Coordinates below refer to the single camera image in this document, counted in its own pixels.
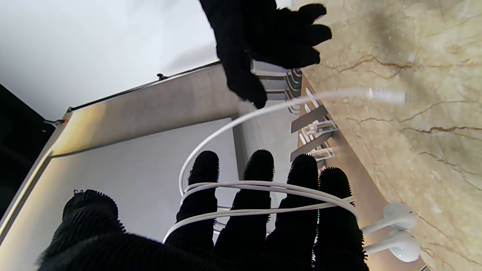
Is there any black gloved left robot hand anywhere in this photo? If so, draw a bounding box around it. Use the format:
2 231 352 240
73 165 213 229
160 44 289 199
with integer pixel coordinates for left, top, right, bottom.
36 149 369 271

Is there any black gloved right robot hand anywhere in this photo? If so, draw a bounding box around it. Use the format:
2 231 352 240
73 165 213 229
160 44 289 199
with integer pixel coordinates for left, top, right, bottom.
199 0 333 110

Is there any white wired earphone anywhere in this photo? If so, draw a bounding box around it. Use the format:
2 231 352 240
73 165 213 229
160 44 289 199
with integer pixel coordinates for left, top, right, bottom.
163 87 421 263

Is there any brown upright desk screen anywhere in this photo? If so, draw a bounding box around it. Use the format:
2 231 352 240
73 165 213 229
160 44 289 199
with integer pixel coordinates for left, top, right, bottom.
290 105 330 134
289 131 334 162

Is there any clear acrylic name holder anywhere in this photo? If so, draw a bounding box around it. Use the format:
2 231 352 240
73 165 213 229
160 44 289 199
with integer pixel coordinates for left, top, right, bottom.
307 148 336 160
300 120 339 137

